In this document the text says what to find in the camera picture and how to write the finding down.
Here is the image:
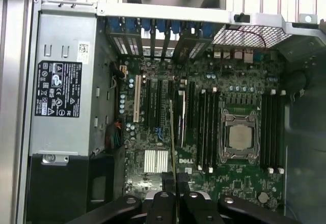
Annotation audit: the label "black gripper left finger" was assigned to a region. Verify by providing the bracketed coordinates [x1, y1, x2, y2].
[84, 172, 176, 224]

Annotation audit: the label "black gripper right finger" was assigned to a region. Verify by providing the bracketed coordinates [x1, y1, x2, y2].
[177, 173, 285, 224]

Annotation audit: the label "green RAM stick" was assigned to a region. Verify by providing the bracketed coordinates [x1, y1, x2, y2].
[168, 98, 179, 224]

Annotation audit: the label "white-clipped RAM slot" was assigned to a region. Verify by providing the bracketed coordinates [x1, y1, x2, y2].
[277, 89, 287, 175]
[267, 89, 278, 175]
[197, 89, 207, 173]
[208, 88, 219, 174]

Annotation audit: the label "green motherboard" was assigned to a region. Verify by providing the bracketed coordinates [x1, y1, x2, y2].
[118, 53, 287, 209]

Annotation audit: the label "silver finned heatsink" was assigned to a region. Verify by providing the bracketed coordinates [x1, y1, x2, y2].
[144, 149, 169, 173]

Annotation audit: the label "silver CPU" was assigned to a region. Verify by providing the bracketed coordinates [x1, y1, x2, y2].
[228, 126, 253, 150]

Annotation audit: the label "black expansion slot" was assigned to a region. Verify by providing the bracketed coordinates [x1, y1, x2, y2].
[167, 80, 175, 102]
[155, 78, 164, 127]
[145, 78, 153, 124]
[187, 80, 196, 131]

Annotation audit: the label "black plastic drive cover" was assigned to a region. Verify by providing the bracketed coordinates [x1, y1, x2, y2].
[25, 154, 127, 224]

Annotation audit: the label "white expansion slot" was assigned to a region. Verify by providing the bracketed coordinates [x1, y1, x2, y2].
[133, 74, 143, 123]

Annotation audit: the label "black and silver PC case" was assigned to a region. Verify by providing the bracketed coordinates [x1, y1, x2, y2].
[22, 0, 326, 224]

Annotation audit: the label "blue slot retainer tab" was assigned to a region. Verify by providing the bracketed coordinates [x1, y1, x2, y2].
[141, 19, 152, 35]
[124, 17, 135, 34]
[171, 21, 182, 38]
[156, 20, 168, 38]
[108, 17, 119, 35]
[201, 22, 212, 40]

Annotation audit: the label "black case lock slider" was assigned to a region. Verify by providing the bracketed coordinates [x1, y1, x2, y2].
[233, 12, 252, 24]

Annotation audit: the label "grey power supply unit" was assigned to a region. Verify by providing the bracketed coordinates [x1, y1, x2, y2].
[28, 0, 99, 156]

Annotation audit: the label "coloured board power wires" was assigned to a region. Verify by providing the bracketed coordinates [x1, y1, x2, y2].
[104, 120, 123, 150]

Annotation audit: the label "black wire white plug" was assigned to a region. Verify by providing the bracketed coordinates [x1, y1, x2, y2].
[110, 60, 128, 80]

